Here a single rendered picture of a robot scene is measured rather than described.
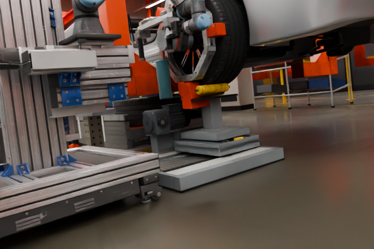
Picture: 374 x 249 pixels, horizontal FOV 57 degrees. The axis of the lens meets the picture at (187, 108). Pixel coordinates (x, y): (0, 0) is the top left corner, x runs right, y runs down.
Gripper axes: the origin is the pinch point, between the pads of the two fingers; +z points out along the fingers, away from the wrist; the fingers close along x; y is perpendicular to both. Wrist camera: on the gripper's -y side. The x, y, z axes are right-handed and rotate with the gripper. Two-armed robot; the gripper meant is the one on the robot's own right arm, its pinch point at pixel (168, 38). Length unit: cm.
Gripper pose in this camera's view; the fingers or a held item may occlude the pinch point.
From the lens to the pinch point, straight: 205.3
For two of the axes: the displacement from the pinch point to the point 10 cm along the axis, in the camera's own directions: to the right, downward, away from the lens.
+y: -1.1, -9.9, -0.5
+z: -5.9, 0.3, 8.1
